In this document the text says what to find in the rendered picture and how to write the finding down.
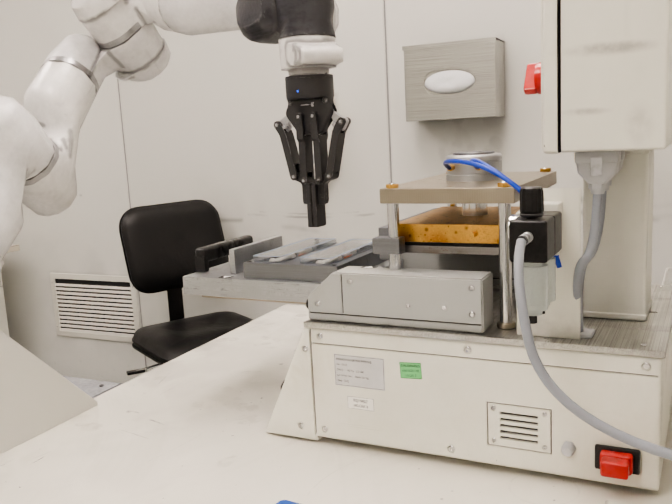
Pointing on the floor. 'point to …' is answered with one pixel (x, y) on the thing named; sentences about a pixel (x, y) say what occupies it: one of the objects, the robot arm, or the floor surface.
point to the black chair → (172, 273)
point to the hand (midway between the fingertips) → (316, 204)
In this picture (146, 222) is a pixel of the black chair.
